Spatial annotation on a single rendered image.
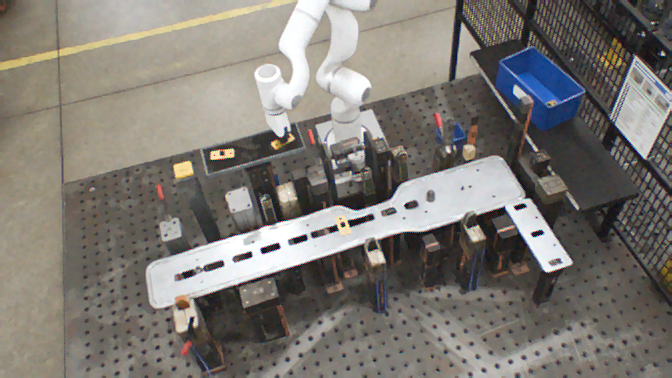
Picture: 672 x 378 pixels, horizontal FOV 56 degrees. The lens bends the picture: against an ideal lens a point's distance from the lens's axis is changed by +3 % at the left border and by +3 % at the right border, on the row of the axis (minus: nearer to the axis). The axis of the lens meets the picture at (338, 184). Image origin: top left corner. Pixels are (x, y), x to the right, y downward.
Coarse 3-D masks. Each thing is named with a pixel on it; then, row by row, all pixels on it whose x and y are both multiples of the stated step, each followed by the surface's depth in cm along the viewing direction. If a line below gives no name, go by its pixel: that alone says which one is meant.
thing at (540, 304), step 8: (552, 264) 208; (544, 272) 212; (552, 272) 207; (560, 272) 209; (544, 280) 215; (552, 280) 213; (536, 288) 223; (544, 288) 217; (552, 288) 219; (528, 296) 232; (536, 296) 226; (544, 296) 223; (536, 304) 228; (544, 304) 229; (536, 312) 228; (544, 312) 228
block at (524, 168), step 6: (522, 162) 233; (528, 162) 233; (522, 168) 233; (528, 168) 231; (522, 174) 234; (528, 174) 229; (534, 174) 229; (522, 180) 237; (528, 180) 231; (534, 180) 227; (522, 186) 238; (528, 186) 232; (534, 186) 228; (528, 192) 235; (528, 198) 236; (522, 204) 244; (516, 210) 251
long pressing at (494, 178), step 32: (480, 160) 235; (416, 192) 228; (448, 192) 227; (480, 192) 226; (512, 192) 225; (288, 224) 224; (320, 224) 223; (384, 224) 221; (416, 224) 220; (448, 224) 220; (192, 256) 219; (224, 256) 218; (256, 256) 217; (288, 256) 216; (320, 256) 215; (160, 288) 212; (192, 288) 211; (224, 288) 211
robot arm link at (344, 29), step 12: (336, 12) 221; (348, 12) 223; (336, 24) 222; (348, 24) 222; (336, 36) 225; (348, 36) 224; (336, 48) 228; (348, 48) 228; (324, 60) 238; (336, 60) 233; (324, 72) 239; (324, 84) 242
